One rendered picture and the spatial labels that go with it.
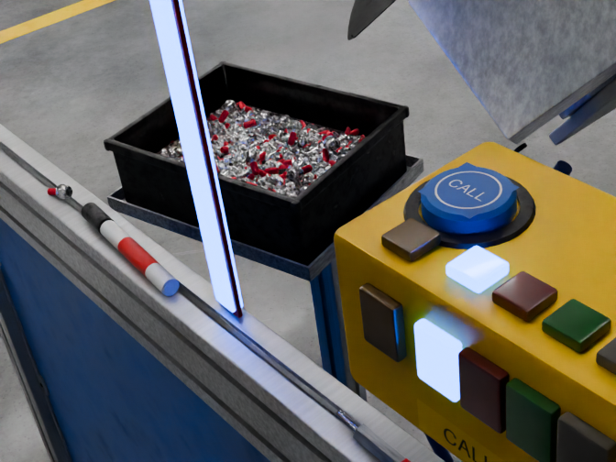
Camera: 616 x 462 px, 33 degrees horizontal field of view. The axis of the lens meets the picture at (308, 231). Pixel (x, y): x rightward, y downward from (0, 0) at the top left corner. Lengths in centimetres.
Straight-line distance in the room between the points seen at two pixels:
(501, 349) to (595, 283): 5
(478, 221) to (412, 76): 241
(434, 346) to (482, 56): 40
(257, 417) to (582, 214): 34
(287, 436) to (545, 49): 33
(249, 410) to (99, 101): 230
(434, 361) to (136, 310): 44
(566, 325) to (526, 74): 42
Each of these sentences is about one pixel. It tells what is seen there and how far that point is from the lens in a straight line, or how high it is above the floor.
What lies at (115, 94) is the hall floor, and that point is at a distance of 298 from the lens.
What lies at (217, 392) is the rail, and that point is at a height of 81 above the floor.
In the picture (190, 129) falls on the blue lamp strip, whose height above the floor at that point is 101.
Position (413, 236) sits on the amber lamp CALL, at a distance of 42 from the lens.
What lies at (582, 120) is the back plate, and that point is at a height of 87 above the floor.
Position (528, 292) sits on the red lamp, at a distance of 39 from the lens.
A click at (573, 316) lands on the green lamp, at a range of 38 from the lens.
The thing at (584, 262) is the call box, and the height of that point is 107.
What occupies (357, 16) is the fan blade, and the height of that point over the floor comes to 93.
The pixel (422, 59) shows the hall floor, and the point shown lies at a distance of 292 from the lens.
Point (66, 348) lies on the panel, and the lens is 116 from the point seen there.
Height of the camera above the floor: 133
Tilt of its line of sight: 36 degrees down
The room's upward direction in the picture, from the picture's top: 8 degrees counter-clockwise
